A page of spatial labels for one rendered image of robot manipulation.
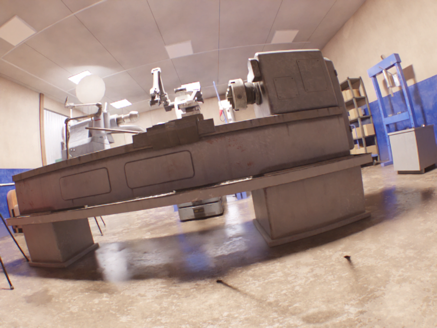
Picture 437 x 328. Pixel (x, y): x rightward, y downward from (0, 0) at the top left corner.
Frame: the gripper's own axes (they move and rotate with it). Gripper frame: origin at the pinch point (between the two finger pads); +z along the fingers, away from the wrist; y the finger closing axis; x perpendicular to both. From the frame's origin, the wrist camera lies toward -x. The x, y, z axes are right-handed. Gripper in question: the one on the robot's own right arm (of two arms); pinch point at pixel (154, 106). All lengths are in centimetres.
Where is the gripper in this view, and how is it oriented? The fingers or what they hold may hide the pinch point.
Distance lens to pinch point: 245.2
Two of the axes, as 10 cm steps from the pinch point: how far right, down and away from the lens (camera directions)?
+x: 1.4, 4.9, 8.6
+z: 1.4, 8.5, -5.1
